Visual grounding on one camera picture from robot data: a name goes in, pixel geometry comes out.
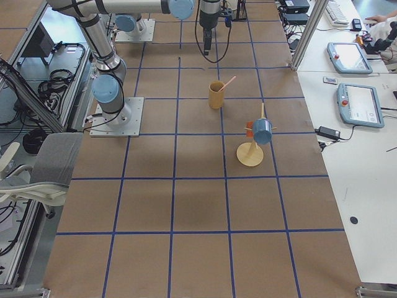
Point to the teach pendant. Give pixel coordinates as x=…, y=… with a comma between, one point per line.
x=359, y=105
x=348, y=58

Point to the black electronics box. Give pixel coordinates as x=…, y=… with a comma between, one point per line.
x=294, y=19

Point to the blue cup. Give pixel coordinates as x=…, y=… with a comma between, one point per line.
x=262, y=131

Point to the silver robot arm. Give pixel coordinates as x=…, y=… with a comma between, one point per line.
x=132, y=24
x=108, y=87

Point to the aluminium frame post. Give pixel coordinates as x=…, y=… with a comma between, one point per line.
x=315, y=16

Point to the black power adapter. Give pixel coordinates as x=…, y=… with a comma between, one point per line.
x=328, y=133

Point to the wooden cup tree stand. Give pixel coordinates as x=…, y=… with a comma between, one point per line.
x=250, y=153

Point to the far teach pendant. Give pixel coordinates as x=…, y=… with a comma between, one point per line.
x=348, y=58

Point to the person hand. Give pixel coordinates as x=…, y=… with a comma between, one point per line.
x=374, y=19

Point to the orange cup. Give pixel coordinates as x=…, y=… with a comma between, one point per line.
x=248, y=128

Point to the white keyboard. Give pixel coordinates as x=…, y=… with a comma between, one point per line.
x=335, y=15

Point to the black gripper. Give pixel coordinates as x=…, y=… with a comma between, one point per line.
x=206, y=20

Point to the grey office chair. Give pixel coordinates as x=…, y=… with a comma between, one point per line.
x=48, y=180

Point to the yellow bamboo chopstick holder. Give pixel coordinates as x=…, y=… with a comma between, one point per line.
x=215, y=96

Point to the near teach pendant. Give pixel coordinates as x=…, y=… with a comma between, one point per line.
x=359, y=105

